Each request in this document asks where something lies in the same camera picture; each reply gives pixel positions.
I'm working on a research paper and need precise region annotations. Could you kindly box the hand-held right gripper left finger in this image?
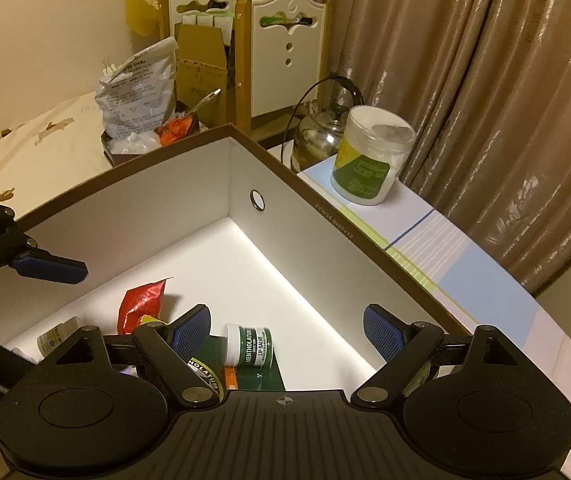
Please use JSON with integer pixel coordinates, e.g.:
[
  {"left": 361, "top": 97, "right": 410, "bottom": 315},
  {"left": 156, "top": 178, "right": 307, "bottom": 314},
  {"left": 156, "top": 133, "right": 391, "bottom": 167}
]
[{"left": 40, "top": 304, "right": 222, "bottom": 407}]

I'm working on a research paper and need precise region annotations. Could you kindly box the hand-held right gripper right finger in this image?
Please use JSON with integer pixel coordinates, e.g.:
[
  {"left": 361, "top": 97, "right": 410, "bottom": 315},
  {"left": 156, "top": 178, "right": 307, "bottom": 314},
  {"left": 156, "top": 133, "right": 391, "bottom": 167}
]
[{"left": 350, "top": 304, "right": 521, "bottom": 407}]

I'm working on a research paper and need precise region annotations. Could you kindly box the dark green lip balm card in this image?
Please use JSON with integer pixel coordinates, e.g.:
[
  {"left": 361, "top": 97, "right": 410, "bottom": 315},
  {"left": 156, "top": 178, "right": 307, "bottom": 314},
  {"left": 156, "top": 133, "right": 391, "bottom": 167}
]
[{"left": 185, "top": 322, "right": 287, "bottom": 402}]

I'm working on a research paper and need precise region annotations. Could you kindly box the red foil packet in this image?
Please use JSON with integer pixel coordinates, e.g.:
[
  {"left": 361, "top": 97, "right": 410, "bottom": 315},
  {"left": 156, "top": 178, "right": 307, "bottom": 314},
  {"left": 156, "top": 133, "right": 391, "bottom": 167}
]
[{"left": 117, "top": 277, "right": 174, "bottom": 336}]

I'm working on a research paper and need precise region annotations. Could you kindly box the brown storage box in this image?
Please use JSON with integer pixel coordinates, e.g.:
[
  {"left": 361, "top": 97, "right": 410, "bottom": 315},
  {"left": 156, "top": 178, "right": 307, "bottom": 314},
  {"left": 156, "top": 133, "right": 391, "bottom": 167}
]
[{"left": 0, "top": 125, "right": 471, "bottom": 397}]

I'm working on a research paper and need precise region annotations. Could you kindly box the plaid cloth covered desktop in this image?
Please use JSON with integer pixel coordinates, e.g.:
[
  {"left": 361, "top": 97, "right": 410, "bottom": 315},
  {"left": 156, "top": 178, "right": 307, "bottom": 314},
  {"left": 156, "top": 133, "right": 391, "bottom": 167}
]
[{"left": 295, "top": 157, "right": 571, "bottom": 480}]

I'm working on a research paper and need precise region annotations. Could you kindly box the cream printed bedsheet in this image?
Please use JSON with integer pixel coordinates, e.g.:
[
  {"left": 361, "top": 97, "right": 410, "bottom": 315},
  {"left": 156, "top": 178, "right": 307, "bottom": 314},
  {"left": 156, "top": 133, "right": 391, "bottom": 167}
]
[{"left": 0, "top": 92, "right": 116, "bottom": 207}]

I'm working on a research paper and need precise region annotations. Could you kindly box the white jar with green label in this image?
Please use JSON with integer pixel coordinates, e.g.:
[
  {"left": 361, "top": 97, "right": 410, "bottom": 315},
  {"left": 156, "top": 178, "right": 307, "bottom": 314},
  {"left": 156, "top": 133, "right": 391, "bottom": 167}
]
[{"left": 329, "top": 105, "right": 416, "bottom": 207}]

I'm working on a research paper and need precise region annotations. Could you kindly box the white printed plastic bag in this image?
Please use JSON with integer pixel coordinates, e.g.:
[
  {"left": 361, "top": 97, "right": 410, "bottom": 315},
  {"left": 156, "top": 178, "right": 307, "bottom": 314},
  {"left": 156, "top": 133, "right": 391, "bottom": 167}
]
[{"left": 96, "top": 37, "right": 177, "bottom": 155}]

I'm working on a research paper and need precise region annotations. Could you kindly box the steel kettle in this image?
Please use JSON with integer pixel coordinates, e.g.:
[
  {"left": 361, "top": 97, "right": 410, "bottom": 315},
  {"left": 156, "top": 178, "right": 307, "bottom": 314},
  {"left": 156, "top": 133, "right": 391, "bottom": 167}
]
[{"left": 285, "top": 74, "right": 366, "bottom": 174}]

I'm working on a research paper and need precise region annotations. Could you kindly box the metal spoon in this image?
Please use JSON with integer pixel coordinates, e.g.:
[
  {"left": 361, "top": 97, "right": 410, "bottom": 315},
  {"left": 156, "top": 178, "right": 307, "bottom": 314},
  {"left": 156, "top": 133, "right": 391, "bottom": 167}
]
[{"left": 180, "top": 88, "right": 222, "bottom": 122}]

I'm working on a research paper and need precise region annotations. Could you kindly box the brown cardboard box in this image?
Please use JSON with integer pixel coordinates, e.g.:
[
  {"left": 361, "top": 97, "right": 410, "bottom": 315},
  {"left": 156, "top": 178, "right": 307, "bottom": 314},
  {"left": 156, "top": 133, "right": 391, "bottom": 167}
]
[{"left": 174, "top": 23, "right": 229, "bottom": 127}]

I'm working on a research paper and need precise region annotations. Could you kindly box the beige curtain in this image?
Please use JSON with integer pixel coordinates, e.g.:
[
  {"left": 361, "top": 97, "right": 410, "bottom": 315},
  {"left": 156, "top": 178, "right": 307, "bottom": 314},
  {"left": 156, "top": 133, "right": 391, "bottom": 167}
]
[{"left": 275, "top": 0, "right": 571, "bottom": 297}]

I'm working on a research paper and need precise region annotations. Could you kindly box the white wooden file rack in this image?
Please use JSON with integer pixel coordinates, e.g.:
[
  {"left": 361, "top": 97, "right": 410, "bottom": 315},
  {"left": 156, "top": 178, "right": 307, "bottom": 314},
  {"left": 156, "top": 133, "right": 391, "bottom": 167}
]
[{"left": 165, "top": 0, "right": 327, "bottom": 144}]

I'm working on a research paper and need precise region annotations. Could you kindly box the green handled tool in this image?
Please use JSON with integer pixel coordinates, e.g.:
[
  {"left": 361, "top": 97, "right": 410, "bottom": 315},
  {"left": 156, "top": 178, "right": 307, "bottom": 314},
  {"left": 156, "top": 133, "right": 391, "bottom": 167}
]
[{"left": 259, "top": 12, "right": 317, "bottom": 29}]

